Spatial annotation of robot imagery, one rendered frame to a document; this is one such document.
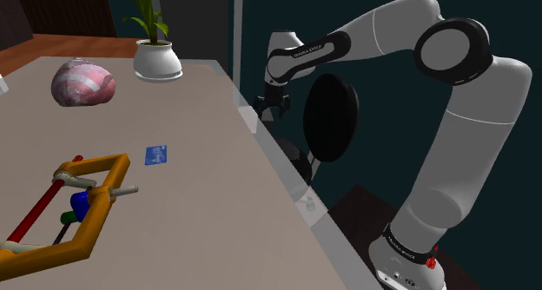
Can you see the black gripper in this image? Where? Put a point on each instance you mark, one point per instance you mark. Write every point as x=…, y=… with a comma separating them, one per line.
x=275, y=91

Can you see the dark robot stand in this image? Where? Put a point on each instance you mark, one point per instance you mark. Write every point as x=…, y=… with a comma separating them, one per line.
x=360, y=221

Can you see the dark wooden door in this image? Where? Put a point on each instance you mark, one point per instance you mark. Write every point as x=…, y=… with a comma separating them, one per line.
x=72, y=9

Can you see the blue card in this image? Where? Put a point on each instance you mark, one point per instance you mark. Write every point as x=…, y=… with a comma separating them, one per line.
x=155, y=155

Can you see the white pot with green plant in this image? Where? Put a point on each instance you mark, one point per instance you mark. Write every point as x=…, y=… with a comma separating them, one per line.
x=156, y=60

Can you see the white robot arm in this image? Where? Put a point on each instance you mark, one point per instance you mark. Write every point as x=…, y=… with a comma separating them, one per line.
x=474, y=153

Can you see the small white object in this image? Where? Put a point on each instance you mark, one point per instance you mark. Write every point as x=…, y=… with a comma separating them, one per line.
x=2, y=86

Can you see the orange frame toy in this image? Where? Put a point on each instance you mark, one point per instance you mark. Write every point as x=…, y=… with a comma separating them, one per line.
x=114, y=170

